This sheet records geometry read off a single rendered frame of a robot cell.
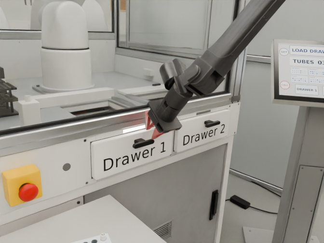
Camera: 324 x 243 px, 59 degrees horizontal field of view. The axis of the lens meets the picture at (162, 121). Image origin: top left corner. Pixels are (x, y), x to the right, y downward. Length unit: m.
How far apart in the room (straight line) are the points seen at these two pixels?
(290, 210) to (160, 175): 0.86
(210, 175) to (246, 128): 1.28
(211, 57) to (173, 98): 0.14
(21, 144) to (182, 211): 0.73
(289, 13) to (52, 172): 1.94
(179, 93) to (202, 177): 0.59
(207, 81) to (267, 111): 1.72
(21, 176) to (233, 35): 0.57
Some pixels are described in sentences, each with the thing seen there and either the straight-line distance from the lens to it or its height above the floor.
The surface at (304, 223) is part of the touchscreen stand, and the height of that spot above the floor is 0.29.
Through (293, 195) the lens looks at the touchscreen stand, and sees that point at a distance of 1.65.
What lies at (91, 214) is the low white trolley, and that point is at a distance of 0.81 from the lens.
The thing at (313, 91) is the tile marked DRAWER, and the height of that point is 1.00.
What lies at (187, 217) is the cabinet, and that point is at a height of 0.48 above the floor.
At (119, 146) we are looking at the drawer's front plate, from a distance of 0.84.
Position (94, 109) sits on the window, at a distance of 0.80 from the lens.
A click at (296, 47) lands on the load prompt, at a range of 1.48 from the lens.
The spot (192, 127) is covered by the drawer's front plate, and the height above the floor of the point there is 0.90.
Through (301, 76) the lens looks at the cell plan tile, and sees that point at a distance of 1.40.
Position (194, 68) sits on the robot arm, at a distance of 0.70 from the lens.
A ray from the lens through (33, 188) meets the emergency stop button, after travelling 0.70.
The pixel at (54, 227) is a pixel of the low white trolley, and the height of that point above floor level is 0.76.
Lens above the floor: 1.24
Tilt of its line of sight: 19 degrees down
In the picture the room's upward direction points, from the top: 3 degrees clockwise
